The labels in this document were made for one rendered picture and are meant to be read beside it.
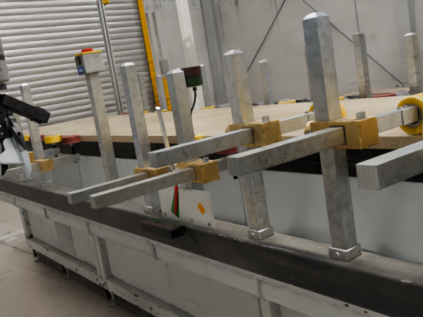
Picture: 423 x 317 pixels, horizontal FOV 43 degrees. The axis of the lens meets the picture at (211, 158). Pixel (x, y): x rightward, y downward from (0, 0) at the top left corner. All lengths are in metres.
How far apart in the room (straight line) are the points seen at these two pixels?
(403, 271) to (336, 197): 0.17
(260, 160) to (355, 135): 0.20
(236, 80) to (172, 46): 9.88
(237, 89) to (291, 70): 9.19
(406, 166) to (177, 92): 0.82
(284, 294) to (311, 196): 0.27
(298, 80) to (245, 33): 1.58
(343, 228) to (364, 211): 0.25
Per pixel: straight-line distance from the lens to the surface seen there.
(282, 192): 1.47
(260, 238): 1.23
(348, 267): 1.04
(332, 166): 1.02
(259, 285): 1.35
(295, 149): 0.89
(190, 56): 3.02
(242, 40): 11.15
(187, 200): 1.44
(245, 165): 0.82
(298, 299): 1.26
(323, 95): 1.00
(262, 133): 1.13
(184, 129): 1.39
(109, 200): 1.25
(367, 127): 0.97
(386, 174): 0.65
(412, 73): 2.20
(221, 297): 1.96
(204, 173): 1.34
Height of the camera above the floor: 1.09
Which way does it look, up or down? 9 degrees down
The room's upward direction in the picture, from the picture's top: 9 degrees counter-clockwise
